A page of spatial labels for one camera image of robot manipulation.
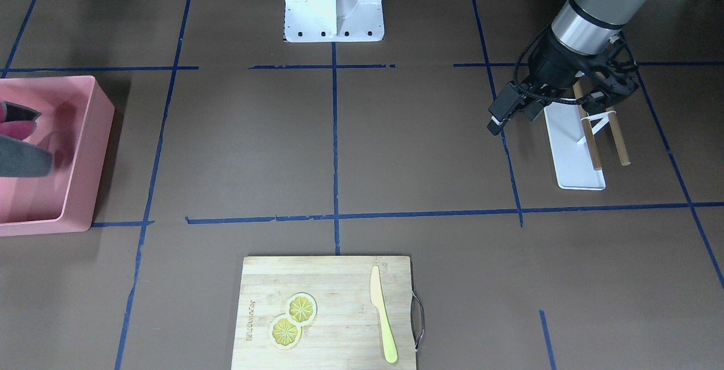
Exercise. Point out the lemon slice far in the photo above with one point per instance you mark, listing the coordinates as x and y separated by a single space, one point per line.
301 309

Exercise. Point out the white rack tray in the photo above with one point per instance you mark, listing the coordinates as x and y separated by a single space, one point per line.
571 157

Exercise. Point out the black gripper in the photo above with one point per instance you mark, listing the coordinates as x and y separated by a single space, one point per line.
553 67

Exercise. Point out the grey pink towel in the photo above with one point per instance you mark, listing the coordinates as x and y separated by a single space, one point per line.
19 158

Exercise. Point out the lemon slice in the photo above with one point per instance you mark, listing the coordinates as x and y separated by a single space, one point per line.
284 334
301 309

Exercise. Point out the white camera pole base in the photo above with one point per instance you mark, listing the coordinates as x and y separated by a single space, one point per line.
313 21

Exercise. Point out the lemon slice near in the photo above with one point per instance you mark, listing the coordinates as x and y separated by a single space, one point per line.
284 334

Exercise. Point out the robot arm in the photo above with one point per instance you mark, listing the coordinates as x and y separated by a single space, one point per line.
587 27

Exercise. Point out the wooden rack rod outer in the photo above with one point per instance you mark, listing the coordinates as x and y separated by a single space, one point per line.
610 119

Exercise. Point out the pink plastic bin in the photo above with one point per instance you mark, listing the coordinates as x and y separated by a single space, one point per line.
74 125

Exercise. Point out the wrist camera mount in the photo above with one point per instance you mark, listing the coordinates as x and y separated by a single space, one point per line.
510 101

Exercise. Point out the yellow plastic knife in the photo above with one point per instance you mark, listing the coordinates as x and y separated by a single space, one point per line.
376 297

